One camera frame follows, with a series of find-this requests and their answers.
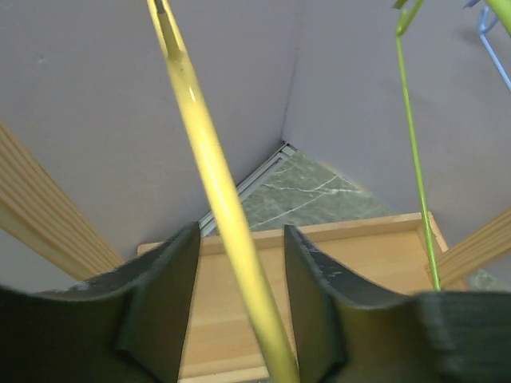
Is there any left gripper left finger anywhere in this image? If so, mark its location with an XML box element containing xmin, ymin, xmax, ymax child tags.
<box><xmin>1</xmin><ymin>223</ymin><xmax>201</xmax><ymax>382</ymax></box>

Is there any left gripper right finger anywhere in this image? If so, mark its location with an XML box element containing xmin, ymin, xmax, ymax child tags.
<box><xmin>284</xmin><ymin>225</ymin><xmax>510</xmax><ymax>382</ymax></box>

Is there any blue plastic hanger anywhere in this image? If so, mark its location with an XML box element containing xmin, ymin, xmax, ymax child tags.
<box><xmin>477</xmin><ymin>0</ymin><xmax>510</xmax><ymax>91</ymax></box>

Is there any yellow hanger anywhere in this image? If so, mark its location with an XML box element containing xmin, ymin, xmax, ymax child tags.
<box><xmin>147</xmin><ymin>1</ymin><xmax>299</xmax><ymax>382</ymax></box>

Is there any green hanger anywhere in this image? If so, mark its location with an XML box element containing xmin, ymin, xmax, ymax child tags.
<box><xmin>393</xmin><ymin>1</ymin><xmax>510</xmax><ymax>291</ymax></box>

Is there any left wooden clothes rack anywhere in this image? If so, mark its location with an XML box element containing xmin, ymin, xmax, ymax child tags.
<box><xmin>0</xmin><ymin>121</ymin><xmax>511</xmax><ymax>383</ymax></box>

